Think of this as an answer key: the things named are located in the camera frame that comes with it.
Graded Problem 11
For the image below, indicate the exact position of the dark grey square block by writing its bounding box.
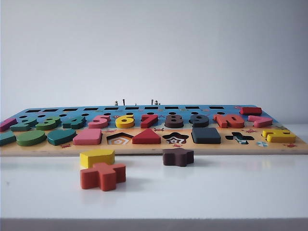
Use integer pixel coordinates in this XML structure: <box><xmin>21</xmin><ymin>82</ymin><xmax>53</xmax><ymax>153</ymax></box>
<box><xmin>191</xmin><ymin>127</ymin><xmax>222</xmax><ymax>145</ymax></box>

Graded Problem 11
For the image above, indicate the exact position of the red number seven piece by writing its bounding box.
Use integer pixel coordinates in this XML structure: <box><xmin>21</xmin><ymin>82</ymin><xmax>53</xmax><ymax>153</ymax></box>
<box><xmin>140</xmin><ymin>113</ymin><xmax>160</xmax><ymax>129</ymax></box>

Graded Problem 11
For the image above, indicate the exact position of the brown number eight piece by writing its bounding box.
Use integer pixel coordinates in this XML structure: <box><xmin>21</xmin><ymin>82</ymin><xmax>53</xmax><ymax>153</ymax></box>
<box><xmin>164</xmin><ymin>114</ymin><xmax>186</xmax><ymax>128</ymax></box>

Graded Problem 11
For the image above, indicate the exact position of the red triangle block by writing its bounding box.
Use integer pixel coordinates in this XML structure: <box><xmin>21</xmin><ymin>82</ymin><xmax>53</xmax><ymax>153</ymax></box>
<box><xmin>131</xmin><ymin>128</ymin><xmax>162</xmax><ymax>145</ymax></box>

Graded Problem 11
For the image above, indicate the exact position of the yellow number six piece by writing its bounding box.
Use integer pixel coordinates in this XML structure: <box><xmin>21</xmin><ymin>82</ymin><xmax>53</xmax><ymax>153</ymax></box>
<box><xmin>115</xmin><ymin>113</ymin><xmax>135</xmax><ymax>129</ymax></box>

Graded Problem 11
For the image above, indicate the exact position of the dark grey number nine piece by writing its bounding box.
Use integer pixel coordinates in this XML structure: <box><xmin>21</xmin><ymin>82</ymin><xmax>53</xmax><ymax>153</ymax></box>
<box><xmin>189</xmin><ymin>114</ymin><xmax>210</xmax><ymax>128</ymax></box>

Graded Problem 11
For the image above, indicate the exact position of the brown star block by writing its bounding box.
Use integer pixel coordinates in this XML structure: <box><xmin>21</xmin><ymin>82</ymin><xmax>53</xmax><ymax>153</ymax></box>
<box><xmin>162</xmin><ymin>148</ymin><xmax>195</xmax><ymax>167</ymax></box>

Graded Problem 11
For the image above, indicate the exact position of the pink number five piece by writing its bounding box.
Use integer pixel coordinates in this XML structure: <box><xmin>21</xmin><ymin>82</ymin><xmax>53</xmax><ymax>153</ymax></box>
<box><xmin>88</xmin><ymin>114</ymin><xmax>112</xmax><ymax>129</ymax></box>

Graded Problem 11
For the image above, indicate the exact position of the orange number ten piece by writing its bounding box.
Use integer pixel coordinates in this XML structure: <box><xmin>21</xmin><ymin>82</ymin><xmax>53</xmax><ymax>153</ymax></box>
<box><xmin>213</xmin><ymin>113</ymin><xmax>246</xmax><ymax>129</ymax></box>

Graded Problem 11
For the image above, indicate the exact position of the yellow pentagon block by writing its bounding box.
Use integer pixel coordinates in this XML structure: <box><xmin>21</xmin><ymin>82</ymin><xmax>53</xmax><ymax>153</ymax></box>
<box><xmin>79</xmin><ymin>149</ymin><xmax>116</xmax><ymax>169</ymax></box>

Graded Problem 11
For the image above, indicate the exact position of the pink trapezoid block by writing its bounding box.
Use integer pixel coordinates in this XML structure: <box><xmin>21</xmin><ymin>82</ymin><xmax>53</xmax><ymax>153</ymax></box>
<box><xmin>72</xmin><ymin>128</ymin><xmax>103</xmax><ymax>146</ymax></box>

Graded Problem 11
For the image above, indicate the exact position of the teal number four piece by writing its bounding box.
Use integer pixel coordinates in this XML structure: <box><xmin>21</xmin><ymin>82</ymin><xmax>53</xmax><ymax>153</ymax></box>
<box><xmin>62</xmin><ymin>115</ymin><xmax>87</xmax><ymax>130</ymax></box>

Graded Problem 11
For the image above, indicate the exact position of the orange cross block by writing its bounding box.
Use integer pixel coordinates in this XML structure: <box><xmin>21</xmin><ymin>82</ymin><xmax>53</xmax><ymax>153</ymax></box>
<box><xmin>79</xmin><ymin>162</ymin><xmax>127</xmax><ymax>192</ymax></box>

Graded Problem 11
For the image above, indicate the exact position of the teal heart block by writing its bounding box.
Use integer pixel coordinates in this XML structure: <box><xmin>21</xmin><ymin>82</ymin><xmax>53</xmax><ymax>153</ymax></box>
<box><xmin>46</xmin><ymin>128</ymin><xmax>77</xmax><ymax>146</ymax></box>

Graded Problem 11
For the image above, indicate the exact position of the red minus sign piece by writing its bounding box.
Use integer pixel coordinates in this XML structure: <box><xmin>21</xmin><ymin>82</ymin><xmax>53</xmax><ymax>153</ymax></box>
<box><xmin>239</xmin><ymin>106</ymin><xmax>263</xmax><ymax>116</ymax></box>

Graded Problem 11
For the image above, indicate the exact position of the wooden number shape puzzle board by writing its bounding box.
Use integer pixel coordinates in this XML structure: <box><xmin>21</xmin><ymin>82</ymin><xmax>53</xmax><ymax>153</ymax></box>
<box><xmin>0</xmin><ymin>104</ymin><xmax>308</xmax><ymax>156</ymax></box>

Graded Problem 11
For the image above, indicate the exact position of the pink sign piece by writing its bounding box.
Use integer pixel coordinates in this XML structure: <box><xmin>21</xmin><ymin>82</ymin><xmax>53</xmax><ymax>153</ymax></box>
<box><xmin>247</xmin><ymin>115</ymin><xmax>272</xmax><ymax>128</ymax></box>

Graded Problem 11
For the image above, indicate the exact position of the green number three piece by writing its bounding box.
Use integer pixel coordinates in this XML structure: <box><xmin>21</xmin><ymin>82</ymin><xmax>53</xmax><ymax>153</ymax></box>
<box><xmin>35</xmin><ymin>116</ymin><xmax>62</xmax><ymax>131</ymax></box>

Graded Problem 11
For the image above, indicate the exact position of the green oval block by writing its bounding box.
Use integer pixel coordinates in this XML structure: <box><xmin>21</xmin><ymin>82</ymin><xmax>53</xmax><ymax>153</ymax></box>
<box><xmin>16</xmin><ymin>129</ymin><xmax>47</xmax><ymax>147</ymax></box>

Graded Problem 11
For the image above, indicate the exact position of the yellow equals sign piece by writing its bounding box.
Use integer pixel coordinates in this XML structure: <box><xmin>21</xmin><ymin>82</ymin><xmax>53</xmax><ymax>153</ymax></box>
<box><xmin>262</xmin><ymin>128</ymin><xmax>297</xmax><ymax>144</ymax></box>

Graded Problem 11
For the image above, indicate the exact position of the teal number two piece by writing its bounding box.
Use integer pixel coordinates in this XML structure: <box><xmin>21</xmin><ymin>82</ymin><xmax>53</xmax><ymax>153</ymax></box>
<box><xmin>10</xmin><ymin>116</ymin><xmax>38</xmax><ymax>132</ymax></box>

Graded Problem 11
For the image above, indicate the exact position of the pink number one piece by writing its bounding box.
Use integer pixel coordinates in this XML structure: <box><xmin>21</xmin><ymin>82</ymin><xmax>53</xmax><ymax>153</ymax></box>
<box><xmin>0</xmin><ymin>117</ymin><xmax>18</xmax><ymax>132</ymax></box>

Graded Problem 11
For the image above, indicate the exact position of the teal rectangle block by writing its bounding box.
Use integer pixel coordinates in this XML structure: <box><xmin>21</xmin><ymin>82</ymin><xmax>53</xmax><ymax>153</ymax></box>
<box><xmin>0</xmin><ymin>131</ymin><xmax>17</xmax><ymax>147</ymax></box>

